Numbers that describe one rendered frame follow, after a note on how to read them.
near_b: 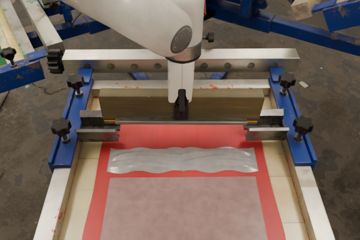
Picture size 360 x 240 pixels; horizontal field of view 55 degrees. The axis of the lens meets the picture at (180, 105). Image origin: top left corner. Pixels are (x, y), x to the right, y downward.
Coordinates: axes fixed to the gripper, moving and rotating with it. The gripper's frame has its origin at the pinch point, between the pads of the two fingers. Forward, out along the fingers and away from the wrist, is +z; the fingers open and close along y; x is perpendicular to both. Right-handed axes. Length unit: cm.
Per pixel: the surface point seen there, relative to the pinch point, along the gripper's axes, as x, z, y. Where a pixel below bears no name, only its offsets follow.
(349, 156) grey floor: 101, 108, -68
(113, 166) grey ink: -16.1, 13.8, 6.6
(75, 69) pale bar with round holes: -30.7, 8.9, -24.5
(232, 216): 10.9, 13.9, 19.4
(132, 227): -10.3, 14.1, 21.6
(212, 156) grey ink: 7.7, 13.0, 4.2
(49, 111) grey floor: -85, 109, -106
